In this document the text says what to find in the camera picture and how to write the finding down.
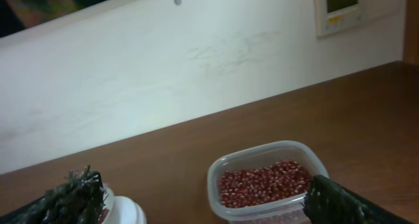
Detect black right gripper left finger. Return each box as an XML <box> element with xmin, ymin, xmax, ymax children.
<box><xmin>1</xmin><ymin>165</ymin><xmax>105</xmax><ymax>224</ymax></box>

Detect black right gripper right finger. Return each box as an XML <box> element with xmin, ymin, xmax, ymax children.
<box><xmin>302</xmin><ymin>175</ymin><xmax>412</xmax><ymax>224</ymax></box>

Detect white digital kitchen scale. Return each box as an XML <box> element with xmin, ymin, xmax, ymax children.
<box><xmin>105</xmin><ymin>196</ymin><xmax>147</xmax><ymax>224</ymax></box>

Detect red beans in bowl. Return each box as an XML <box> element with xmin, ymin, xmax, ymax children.
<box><xmin>98</xmin><ymin>208</ymin><xmax>109</xmax><ymax>224</ymax></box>

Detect white round bowl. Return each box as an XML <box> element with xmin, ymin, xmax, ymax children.
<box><xmin>102</xmin><ymin>184</ymin><xmax>117</xmax><ymax>224</ymax></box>

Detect red beans in container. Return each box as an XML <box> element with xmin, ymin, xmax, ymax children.
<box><xmin>219</xmin><ymin>160</ymin><xmax>312</xmax><ymax>208</ymax></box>

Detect clear plastic bean container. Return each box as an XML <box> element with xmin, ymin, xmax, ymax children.
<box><xmin>207</xmin><ymin>141</ymin><xmax>328</xmax><ymax>224</ymax></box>

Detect white wall control panel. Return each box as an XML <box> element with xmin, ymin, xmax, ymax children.
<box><xmin>314</xmin><ymin>0</ymin><xmax>401</xmax><ymax>37</ymax></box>

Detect dark framed wall picture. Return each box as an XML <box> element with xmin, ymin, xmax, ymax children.
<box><xmin>1</xmin><ymin>0</ymin><xmax>108</xmax><ymax>37</ymax></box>

